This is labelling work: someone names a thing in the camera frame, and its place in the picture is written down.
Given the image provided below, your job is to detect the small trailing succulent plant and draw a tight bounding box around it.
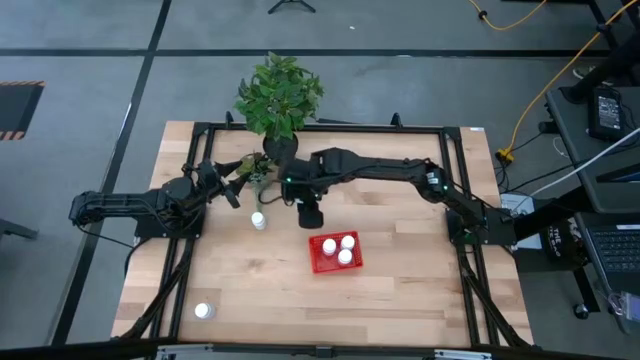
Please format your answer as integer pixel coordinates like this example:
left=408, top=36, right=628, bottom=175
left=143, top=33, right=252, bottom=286
left=235, top=152, right=276, bottom=214

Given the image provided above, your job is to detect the white cable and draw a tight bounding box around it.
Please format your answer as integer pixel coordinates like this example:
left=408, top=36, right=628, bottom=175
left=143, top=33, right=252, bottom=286
left=529, top=127, right=640, bottom=197

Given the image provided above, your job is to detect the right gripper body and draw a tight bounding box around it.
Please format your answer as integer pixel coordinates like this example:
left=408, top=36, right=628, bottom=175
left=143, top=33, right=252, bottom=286
left=296, top=196, right=326, bottom=231

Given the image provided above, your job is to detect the black laptop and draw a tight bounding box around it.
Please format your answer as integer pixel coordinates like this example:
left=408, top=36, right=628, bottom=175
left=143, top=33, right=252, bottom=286
left=584, top=223, right=640, bottom=297

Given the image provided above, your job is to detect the black side desk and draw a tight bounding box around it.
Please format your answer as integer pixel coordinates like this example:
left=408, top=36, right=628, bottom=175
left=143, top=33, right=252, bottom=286
left=543, top=84, right=640, bottom=217

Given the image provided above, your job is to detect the black power adapter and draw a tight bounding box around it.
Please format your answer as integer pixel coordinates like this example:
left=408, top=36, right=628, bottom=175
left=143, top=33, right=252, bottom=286
left=588, top=87, right=626, bottom=141

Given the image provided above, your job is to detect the red plastic basket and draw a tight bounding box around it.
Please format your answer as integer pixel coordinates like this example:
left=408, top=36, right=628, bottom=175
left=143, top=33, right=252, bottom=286
left=308, top=230, right=365, bottom=275

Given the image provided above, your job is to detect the large green potted plant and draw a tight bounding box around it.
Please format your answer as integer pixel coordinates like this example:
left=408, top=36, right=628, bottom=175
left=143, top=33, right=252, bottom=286
left=233, top=51, right=325, bottom=164

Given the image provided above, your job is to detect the black metal table frame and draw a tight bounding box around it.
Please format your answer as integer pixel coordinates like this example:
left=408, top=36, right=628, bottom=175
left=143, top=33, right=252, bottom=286
left=112, top=112, right=534, bottom=351

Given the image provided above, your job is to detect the yellow extension cable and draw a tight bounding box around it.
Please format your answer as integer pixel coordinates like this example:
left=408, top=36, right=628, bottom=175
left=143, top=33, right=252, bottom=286
left=468, top=0, right=547, bottom=32
left=495, top=0, right=640, bottom=164

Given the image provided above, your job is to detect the dark floor hatch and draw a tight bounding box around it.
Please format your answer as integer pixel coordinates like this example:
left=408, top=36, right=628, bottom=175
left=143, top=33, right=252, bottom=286
left=0, top=80, right=46, bottom=142

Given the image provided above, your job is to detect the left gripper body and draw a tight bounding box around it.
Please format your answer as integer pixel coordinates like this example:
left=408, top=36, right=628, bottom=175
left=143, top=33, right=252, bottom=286
left=197, top=159, right=241, bottom=209

